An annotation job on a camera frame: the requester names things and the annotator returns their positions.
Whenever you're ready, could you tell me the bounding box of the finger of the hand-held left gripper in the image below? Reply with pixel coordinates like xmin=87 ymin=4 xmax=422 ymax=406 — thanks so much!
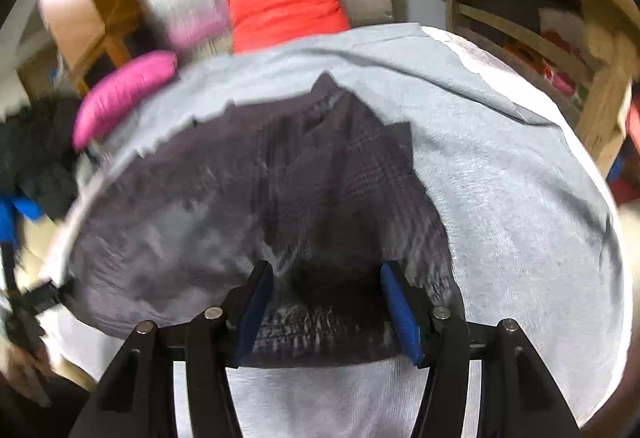
xmin=17 ymin=279 xmax=77 ymax=316

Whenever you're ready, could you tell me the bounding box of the grey blanket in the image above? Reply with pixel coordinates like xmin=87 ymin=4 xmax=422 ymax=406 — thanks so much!
xmin=80 ymin=23 xmax=632 ymax=438

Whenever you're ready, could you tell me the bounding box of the wooden table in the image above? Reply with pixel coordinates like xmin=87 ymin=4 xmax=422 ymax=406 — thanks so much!
xmin=394 ymin=0 xmax=640 ymax=180

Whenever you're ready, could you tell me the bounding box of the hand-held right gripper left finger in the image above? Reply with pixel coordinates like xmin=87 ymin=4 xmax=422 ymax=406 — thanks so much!
xmin=67 ymin=261 xmax=275 ymax=438

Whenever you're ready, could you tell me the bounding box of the person's left hand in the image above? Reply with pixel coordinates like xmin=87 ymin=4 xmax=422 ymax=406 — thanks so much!
xmin=0 ymin=347 xmax=53 ymax=400

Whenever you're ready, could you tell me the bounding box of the black puffer jacket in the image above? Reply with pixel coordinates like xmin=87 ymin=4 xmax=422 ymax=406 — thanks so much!
xmin=0 ymin=96 xmax=85 ymax=220

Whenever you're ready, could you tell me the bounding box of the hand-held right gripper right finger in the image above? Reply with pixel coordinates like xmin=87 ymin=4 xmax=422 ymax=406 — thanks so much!
xmin=380 ymin=261 xmax=583 ymax=438

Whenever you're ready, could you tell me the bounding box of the pink pillow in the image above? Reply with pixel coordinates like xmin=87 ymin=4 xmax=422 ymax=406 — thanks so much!
xmin=72 ymin=51 xmax=180 ymax=150

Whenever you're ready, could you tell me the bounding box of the red pillow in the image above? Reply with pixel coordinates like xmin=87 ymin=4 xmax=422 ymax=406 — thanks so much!
xmin=226 ymin=0 xmax=351 ymax=55

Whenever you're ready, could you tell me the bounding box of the white sheet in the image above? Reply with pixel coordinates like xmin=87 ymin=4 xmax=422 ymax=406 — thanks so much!
xmin=47 ymin=25 xmax=632 ymax=424

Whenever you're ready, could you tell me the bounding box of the dark quilted jacket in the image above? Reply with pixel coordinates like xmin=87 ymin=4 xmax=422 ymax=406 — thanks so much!
xmin=67 ymin=73 xmax=463 ymax=367

